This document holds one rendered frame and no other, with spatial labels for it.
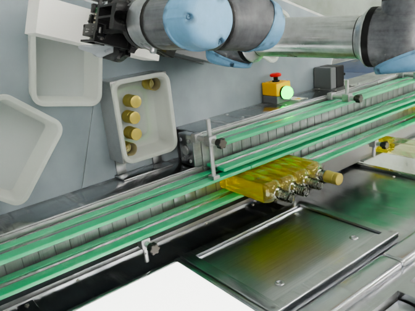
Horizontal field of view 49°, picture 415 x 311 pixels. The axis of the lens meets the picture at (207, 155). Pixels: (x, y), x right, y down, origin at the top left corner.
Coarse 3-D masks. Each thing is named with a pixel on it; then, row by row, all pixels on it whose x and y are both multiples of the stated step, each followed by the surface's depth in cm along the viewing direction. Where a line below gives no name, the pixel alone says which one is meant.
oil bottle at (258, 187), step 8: (232, 176) 131; (240, 176) 129; (248, 176) 128; (256, 176) 127; (264, 176) 126; (224, 184) 135; (232, 184) 132; (240, 184) 129; (248, 184) 126; (256, 184) 123; (264, 184) 121; (272, 184) 121; (240, 192) 130; (248, 192) 127; (256, 192) 124; (264, 192) 121; (272, 192) 121; (264, 200) 122; (272, 200) 121
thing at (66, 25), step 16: (32, 0) 77; (48, 0) 75; (32, 16) 77; (48, 16) 76; (64, 16) 77; (80, 16) 79; (32, 32) 76; (48, 32) 76; (64, 32) 78; (80, 32) 80
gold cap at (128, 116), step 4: (124, 112) 125; (128, 112) 123; (132, 112) 122; (136, 112) 123; (124, 116) 124; (128, 116) 122; (132, 116) 122; (136, 116) 123; (124, 120) 125; (128, 120) 123; (132, 120) 122; (136, 120) 123
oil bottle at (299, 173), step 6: (270, 162) 138; (276, 162) 137; (282, 162) 137; (276, 168) 133; (282, 168) 131; (288, 168) 131; (294, 168) 131; (300, 168) 130; (294, 174) 128; (300, 174) 127; (306, 174) 128; (300, 180) 127
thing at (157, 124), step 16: (128, 80) 117; (160, 80) 126; (112, 96) 115; (144, 96) 128; (160, 96) 128; (144, 112) 129; (160, 112) 130; (144, 128) 130; (160, 128) 132; (144, 144) 131; (160, 144) 131; (176, 144) 129; (128, 160) 121
